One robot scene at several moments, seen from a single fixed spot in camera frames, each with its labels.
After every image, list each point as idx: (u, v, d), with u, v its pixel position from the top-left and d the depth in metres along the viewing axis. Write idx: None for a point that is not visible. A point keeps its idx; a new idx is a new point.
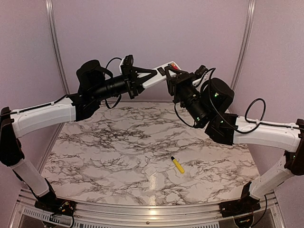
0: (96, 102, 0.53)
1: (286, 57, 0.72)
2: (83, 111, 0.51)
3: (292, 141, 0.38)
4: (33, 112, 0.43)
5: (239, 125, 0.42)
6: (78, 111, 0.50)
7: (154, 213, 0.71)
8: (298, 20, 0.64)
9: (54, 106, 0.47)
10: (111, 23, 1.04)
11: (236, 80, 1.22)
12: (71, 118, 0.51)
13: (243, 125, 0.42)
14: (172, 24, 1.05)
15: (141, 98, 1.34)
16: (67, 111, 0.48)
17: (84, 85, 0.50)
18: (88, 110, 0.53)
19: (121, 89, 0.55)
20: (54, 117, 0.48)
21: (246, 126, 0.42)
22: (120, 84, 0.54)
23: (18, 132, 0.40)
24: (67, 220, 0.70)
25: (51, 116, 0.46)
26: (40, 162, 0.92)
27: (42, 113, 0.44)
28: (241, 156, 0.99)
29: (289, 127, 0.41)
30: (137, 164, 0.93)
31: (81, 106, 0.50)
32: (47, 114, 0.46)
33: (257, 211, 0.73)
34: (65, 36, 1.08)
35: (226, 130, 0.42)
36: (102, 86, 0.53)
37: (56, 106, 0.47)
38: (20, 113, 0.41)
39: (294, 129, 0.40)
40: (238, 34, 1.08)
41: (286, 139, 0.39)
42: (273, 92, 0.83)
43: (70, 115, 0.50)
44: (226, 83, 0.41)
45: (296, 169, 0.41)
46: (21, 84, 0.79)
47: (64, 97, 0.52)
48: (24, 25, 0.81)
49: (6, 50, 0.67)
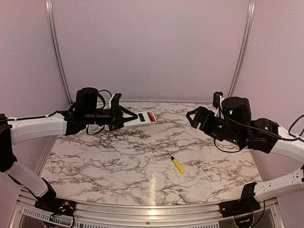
0: (83, 122, 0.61)
1: (286, 58, 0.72)
2: (72, 127, 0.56)
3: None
4: (29, 122, 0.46)
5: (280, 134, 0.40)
6: (68, 128, 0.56)
7: (155, 213, 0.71)
8: (298, 20, 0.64)
9: (49, 118, 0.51)
10: (111, 23, 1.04)
11: (236, 80, 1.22)
12: (61, 132, 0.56)
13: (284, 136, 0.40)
14: (172, 24, 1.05)
15: (141, 98, 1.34)
16: (60, 124, 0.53)
17: (80, 106, 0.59)
18: (76, 126, 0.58)
19: (106, 120, 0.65)
20: (47, 129, 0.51)
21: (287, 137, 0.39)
22: (107, 116, 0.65)
23: (14, 138, 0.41)
24: (67, 220, 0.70)
25: (44, 127, 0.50)
26: (41, 162, 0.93)
27: (37, 124, 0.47)
28: (241, 156, 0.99)
29: None
30: (137, 163, 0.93)
31: (71, 122, 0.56)
32: (41, 125, 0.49)
33: (256, 211, 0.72)
34: (66, 36, 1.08)
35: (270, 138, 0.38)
36: (93, 113, 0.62)
37: (51, 118, 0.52)
38: (18, 121, 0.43)
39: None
40: (239, 34, 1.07)
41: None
42: (274, 92, 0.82)
43: (61, 129, 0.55)
44: (233, 96, 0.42)
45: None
46: (21, 84, 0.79)
47: (56, 112, 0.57)
48: (24, 24, 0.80)
49: (6, 50, 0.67)
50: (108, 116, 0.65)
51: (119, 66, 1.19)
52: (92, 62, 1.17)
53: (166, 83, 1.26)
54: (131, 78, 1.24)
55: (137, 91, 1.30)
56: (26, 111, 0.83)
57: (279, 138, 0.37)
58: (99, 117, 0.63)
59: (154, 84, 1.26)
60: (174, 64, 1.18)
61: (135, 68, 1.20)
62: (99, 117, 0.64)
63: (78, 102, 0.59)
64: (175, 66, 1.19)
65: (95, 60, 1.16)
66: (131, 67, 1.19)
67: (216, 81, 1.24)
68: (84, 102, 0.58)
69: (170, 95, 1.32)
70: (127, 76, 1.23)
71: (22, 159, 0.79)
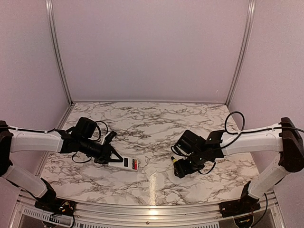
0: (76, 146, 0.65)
1: (286, 58, 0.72)
2: (67, 146, 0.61)
3: (275, 141, 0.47)
4: (29, 133, 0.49)
5: (223, 138, 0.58)
6: (62, 146, 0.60)
7: (155, 214, 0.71)
8: (298, 20, 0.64)
9: (47, 134, 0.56)
10: (111, 23, 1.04)
11: (236, 80, 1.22)
12: (57, 149, 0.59)
13: (227, 138, 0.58)
14: (172, 24, 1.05)
15: (141, 98, 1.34)
16: (56, 142, 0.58)
17: (76, 130, 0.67)
18: (71, 146, 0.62)
19: (95, 154, 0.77)
20: (44, 144, 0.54)
21: (228, 138, 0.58)
22: (96, 151, 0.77)
23: (13, 146, 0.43)
24: (67, 220, 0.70)
25: (42, 141, 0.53)
26: (41, 163, 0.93)
27: (36, 137, 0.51)
28: (241, 156, 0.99)
29: (271, 128, 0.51)
30: (137, 163, 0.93)
31: (67, 141, 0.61)
32: (41, 139, 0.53)
33: (257, 211, 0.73)
34: (66, 36, 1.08)
35: (214, 146, 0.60)
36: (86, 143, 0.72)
37: (49, 135, 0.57)
38: (18, 131, 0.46)
39: (274, 130, 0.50)
40: (238, 34, 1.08)
41: (271, 141, 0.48)
42: (273, 92, 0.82)
43: (57, 146, 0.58)
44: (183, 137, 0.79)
45: (289, 166, 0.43)
46: (21, 85, 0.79)
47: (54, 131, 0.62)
48: (24, 26, 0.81)
49: (6, 50, 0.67)
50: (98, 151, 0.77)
51: (119, 66, 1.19)
52: (92, 62, 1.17)
53: (166, 83, 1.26)
54: (131, 78, 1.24)
55: (137, 91, 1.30)
56: (26, 111, 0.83)
57: (220, 142, 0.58)
58: (91, 148, 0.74)
59: (154, 84, 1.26)
60: (174, 64, 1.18)
61: (135, 68, 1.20)
62: (90, 148, 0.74)
63: (77, 127, 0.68)
64: (175, 66, 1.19)
65: (94, 60, 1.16)
66: (132, 67, 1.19)
67: (216, 80, 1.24)
68: (83, 128, 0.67)
69: (170, 95, 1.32)
70: (128, 76, 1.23)
71: (22, 159, 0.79)
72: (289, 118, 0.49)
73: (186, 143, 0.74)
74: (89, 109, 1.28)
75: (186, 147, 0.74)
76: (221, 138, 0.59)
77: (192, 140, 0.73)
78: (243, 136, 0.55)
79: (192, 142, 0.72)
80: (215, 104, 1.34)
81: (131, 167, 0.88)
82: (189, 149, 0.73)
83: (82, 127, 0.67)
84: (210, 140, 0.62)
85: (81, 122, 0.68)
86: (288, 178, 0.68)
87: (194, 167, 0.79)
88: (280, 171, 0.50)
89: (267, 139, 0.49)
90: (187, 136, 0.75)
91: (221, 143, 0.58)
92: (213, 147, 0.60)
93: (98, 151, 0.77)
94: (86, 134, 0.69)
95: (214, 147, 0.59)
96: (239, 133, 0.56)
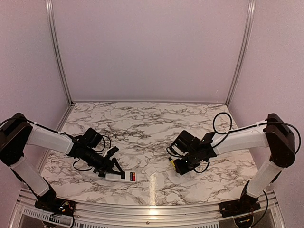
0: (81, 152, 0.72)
1: (286, 57, 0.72)
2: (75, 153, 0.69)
3: (261, 136, 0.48)
4: (46, 130, 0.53)
5: (214, 138, 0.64)
6: (71, 150, 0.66)
7: (155, 214, 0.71)
8: (298, 20, 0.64)
9: (60, 135, 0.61)
10: (111, 23, 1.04)
11: (236, 80, 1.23)
12: (65, 150, 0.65)
13: (218, 137, 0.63)
14: (172, 23, 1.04)
15: (141, 98, 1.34)
16: (67, 143, 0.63)
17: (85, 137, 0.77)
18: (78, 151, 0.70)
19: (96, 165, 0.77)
20: (55, 143, 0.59)
21: (217, 138, 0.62)
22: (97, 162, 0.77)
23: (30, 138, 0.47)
24: (67, 220, 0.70)
25: (55, 140, 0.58)
26: (41, 163, 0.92)
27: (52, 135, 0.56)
28: (241, 156, 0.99)
29: (256, 124, 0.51)
30: (137, 164, 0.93)
31: (75, 147, 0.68)
32: (54, 138, 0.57)
33: (257, 211, 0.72)
34: (66, 37, 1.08)
35: (207, 148, 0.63)
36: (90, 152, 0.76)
37: (61, 136, 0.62)
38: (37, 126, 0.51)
39: (260, 126, 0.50)
40: (238, 34, 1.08)
41: (256, 137, 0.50)
42: (273, 92, 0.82)
43: (66, 147, 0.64)
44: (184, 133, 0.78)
45: (278, 161, 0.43)
46: (21, 84, 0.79)
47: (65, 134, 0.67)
48: (24, 25, 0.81)
49: (5, 49, 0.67)
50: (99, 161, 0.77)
51: (119, 66, 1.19)
52: (92, 62, 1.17)
53: (166, 83, 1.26)
54: (131, 78, 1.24)
55: (137, 91, 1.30)
56: (26, 111, 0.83)
57: (211, 143, 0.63)
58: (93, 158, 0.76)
59: (154, 84, 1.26)
60: (174, 64, 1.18)
61: (135, 68, 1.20)
62: (92, 158, 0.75)
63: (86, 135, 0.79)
64: (175, 66, 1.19)
65: (94, 60, 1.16)
66: (132, 67, 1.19)
67: (216, 81, 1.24)
68: (91, 136, 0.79)
69: (170, 95, 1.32)
70: (128, 76, 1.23)
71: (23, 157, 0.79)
72: (275, 115, 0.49)
73: (183, 144, 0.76)
74: (89, 110, 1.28)
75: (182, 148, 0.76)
76: (212, 138, 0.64)
77: (188, 140, 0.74)
78: (232, 134, 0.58)
79: (188, 143, 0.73)
80: (215, 104, 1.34)
81: (128, 178, 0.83)
82: (185, 149, 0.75)
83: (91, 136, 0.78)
84: (203, 140, 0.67)
85: (89, 132, 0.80)
86: (288, 177, 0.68)
87: (190, 166, 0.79)
88: (278, 169, 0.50)
89: (253, 135, 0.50)
90: (184, 137, 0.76)
91: (212, 143, 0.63)
92: (207, 148, 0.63)
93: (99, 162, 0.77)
94: (91, 143, 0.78)
95: (208, 148, 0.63)
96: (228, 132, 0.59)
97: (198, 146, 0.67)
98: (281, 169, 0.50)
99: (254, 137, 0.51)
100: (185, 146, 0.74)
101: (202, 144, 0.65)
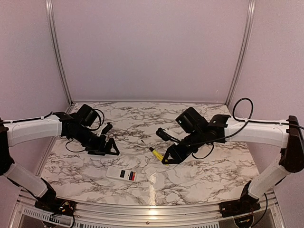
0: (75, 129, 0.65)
1: (286, 57, 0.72)
2: (68, 128, 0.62)
3: (281, 137, 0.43)
4: (25, 124, 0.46)
5: (229, 124, 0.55)
6: (62, 129, 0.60)
7: (155, 214, 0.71)
8: (297, 20, 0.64)
9: (44, 120, 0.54)
10: (111, 22, 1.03)
11: (236, 80, 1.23)
12: (57, 132, 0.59)
13: (232, 123, 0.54)
14: (172, 23, 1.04)
15: (141, 98, 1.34)
16: (55, 126, 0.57)
17: (79, 115, 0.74)
18: (72, 127, 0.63)
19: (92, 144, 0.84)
20: (42, 131, 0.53)
21: (233, 124, 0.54)
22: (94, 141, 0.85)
23: (11, 140, 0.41)
24: (67, 220, 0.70)
25: (40, 128, 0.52)
26: (41, 163, 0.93)
27: (33, 125, 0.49)
28: (242, 156, 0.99)
29: (278, 122, 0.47)
30: (138, 163, 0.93)
31: (66, 123, 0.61)
32: (38, 127, 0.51)
33: (257, 211, 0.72)
34: (66, 36, 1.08)
35: (218, 129, 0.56)
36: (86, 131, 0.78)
37: (46, 120, 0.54)
38: (14, 124, 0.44)
39: (282, 125, 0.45)
40: (238, 34, 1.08)
41: (276, 136, 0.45)
42: (273, 92, 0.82)
43: (56, 130, 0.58)
44: (191, 109, 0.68)
45: (289, 166, 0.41)
46: (21, 85, 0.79)
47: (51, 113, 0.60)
48: (24, 25, 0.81)
49: (6, 50, 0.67)
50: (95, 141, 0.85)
51: (119, 66, 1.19)
52: (92, 62, 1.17)
53: (166, 83, 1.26)
54: (131, 78, 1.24)
55: (137, 91, 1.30)
56: (26, 111, 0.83)
57: (224, 127, 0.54)
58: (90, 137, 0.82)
59: (154, 83, 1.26)
60: (175, 64, 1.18)
61: (135, 68, 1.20)
62: (89, 138, 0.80)
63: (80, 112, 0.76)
64: (175, 66, 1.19)
65: (94, 60, 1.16)
66: (132, 67, 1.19)
67: (216, 80, 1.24)
68: (85, 113, 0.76)
69: (170, 96, 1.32)
70: (128, 76, 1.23)
71: (18, 157, 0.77)
72: (295, 118, 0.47)
73: (187, 122, 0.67)
74: None
75: (185, 127, 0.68)
76: (225, 123, 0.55)
77: (195, 120, 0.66)
78: (251, 125, 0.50)
79: (194, 121, 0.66)
80: (215, 105, 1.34)
81: (128, 178, 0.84)
82: (189, 128, 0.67)
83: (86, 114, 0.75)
84: (213, 123, 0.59)
85: (83, 109, 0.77)
86: (288, 178, 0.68)
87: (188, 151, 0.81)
88: (286, 173, 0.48)
89: (273, 132, 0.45)
90: (190, 114, 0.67)
91: (225, 128, 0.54)
92: (216, 130, 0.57)
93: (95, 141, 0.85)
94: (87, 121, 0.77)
95: (218, 130, 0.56)
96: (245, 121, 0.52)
97: (207, 128, 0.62)
98: (288, 173, 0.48)
99: (272, 136, 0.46)
100: (191, 127, 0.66)
101: (211, 125, 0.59)
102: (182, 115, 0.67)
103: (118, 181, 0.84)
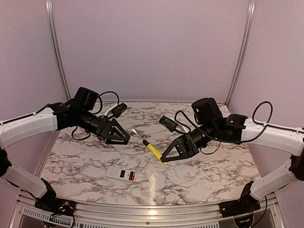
0: (69, 118, 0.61)
1: (286, 57, 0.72)
2: (64, 120, 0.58)
3: (297, 145, 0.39)
4: (16, 123, 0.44)
5: (247, 126, 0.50)
6: (59, 122, 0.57)
7: (155, 213, 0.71)
8: (297, 20, 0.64)
9: (37, 116, 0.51)
10: (110, 22, 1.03)
11: (236, 80, 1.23)
12: (53, 127, 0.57)
13: (251, 126, 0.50)
14: (171, 23, 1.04)
15: (141, 98, 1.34)
16: (50, 120, 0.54)
17: (76, 100, 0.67)
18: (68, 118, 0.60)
19: (93, 130, 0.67)
20: (35, 128, 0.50)
21: (253, 128, 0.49)
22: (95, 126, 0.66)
23: (3, 142, 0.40)
24: (67, 220, 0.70)
25: (33, 125, 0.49)
26: (41, 163, 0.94)
27: (25, 123, 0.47)
28: (241, 156, 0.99)
29: (295, 130, 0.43)
30: (137, 164, 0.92)
31: (62, 115, 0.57)
32: (31, 124, 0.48)
33: (257, 211, 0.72)
34: (65, 36, 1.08)
35: (234, 129, 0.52)
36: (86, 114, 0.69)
37: (39, 116, 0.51)
38: (4, 125, 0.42)
39: (299, 134, 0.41)
40: (239, 34, 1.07)
41: (291, 143, 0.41)
42: (273, 92, 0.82)
43: (52, 125, 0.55)
44: (211, 99, 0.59)
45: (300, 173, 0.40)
46: (21, 85, 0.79)
47: (45, 107, 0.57)
48: (24, 25, 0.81)
49: (5, 50, 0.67)
50: (96, 126, 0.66)
51: (119, 66, 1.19)
52: (92, 63, 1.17)
53: (166, 83, 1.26)
54: (131, 78, 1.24)
55: (137, 91, 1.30)
56: (26, 111, 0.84)
57: (243, 128, 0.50)
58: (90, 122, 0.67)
59: (154, 84, 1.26)
60: (175, 64, 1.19)
61: (135, 68, 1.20)
62: (90, 122, 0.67)
63: (76, 99, 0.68)
64: (175, 66, 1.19)
65: (94, 60, 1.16)
66: (132, 67, 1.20)
67: (216, 80, 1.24)
68: (81, 97, 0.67)
69: (170, 96, 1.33)
70: (128, 76, 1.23)
71: (18, 157, 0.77)
72: None
73: (204, 114, 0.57)
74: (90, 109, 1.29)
75: (202, 118, 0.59)
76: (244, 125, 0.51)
77: (214, 113, 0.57)
78: (268, 129, 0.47)
79: (212, 114, 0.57)
80: None
81: (128, 178, 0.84)
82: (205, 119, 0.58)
83: (82, 96, 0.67)
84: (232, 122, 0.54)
85: (80, 92, 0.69)
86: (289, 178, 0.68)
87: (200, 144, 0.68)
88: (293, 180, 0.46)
89: (290, 140, 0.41)
90: (211, 105, 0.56)
91: (243, 129, 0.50)
92: (233, 130, 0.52)
93: (96, 126, 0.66)
94: (86, 107, 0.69)
95: (235, 130, 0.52)
96: (264, 126, 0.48)
97: (224, 125, 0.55)
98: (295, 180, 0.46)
99: (288, 142, 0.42)
100: (207, 118, 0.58)
101: (228, 124, 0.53)
102: (203, 105, 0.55)
103: (118, 181, 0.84)
